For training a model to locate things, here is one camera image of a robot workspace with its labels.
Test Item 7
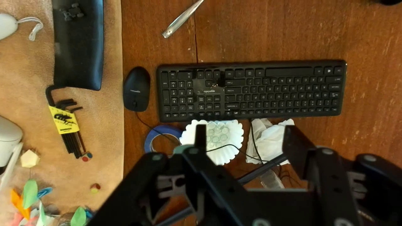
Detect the white rounded gadget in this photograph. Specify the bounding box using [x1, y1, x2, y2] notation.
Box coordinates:
[0, 13, 20, 42]

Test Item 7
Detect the orange plastic petal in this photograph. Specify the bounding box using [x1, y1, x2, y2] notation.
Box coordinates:
[9, 189, 31, 221]

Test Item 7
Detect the thin black cable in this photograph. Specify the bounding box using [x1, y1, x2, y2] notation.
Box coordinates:
[247, 118, 266, 166]
[134, 110, 257, 162]

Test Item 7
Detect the black computer mouse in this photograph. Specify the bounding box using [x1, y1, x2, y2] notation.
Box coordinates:
[122, 66, 152, 113]

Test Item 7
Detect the white plastic device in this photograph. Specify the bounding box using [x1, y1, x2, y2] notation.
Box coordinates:
[0, 116, 25, 177]

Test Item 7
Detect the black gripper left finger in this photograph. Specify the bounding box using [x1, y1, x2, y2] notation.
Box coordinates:
[89, 125, 252, 226]

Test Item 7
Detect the white paper coffee filter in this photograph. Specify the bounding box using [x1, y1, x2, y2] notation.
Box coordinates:
[178, 118, 245, 167]

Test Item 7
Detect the beige mat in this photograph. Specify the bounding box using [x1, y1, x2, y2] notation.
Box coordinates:
[0, 0, 125, 226]

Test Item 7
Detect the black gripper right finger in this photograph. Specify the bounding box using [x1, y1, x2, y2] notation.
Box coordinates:
[282, 125, 402, 226]

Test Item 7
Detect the beige polyhedral die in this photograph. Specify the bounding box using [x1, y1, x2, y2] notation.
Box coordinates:
[19, 149, 41, 170]

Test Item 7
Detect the crumpled white tissue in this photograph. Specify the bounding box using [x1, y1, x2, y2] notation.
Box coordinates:
[245, 117, 296, 167]

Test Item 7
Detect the black computer keyboard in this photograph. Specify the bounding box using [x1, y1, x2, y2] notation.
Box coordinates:
[156, 59, 348, 123]

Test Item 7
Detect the white cord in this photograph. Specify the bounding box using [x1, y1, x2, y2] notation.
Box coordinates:
[16, 15, 45, 43]

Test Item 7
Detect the black hex key set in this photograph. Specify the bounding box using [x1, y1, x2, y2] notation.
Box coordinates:
[44, 84, 94, 162]

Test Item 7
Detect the green plastic petal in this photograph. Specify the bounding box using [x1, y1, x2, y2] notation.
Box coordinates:
[69, 205, 88, 226]
[21, 179, 40, 211]

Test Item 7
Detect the green snack packet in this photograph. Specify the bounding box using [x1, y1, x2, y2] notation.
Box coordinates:
[172, 144, 197, 156]

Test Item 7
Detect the black zip pouch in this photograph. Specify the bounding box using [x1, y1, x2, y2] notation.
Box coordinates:
[51, 0, 105, 92]

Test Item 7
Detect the blue plastic petal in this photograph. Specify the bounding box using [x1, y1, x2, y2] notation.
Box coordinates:
[36, 186, 54, 201]

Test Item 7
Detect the blue tape roll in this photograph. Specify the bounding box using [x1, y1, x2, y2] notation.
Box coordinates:
[143, 123, 183, 155]

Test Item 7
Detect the black rod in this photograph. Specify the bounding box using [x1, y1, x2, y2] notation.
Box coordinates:
[236, 155, 290, 186]

